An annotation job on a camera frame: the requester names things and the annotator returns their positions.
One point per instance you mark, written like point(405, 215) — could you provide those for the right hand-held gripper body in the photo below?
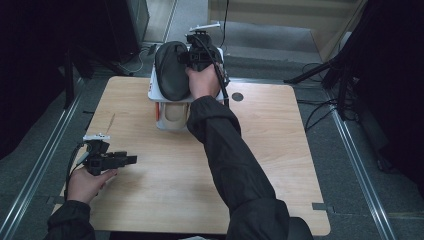
point(201, 53)

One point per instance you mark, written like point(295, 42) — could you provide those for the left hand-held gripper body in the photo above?
point(100, 161)

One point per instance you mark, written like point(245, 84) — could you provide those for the black flip-flop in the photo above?
point(171, 73)

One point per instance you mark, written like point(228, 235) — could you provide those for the white shoe rack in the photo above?
point(154, 97)

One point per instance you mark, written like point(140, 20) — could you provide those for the cream perforated clog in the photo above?
point(175, 115)

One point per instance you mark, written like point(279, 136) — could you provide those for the person's right hand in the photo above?
point(205, 83)

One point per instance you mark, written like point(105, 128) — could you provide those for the person's left hand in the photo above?
point(83, 186)

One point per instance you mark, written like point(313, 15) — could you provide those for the black round table grommet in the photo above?
point(237, 96)

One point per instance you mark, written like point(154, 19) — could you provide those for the grey tape strip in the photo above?
point(321, 207)
point(55, 200)

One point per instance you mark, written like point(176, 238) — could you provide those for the black cabinet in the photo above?
point(126, 26)

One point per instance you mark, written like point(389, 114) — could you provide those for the wooden platform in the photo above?
point(266, 15)

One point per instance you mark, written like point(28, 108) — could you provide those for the black curtain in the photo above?
point(33, 66)
point(393, 66)

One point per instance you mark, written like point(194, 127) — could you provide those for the black tripod stand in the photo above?
point(343, 93)

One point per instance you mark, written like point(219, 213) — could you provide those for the metal floor rail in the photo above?
point(36, 173)
point(360, 173)

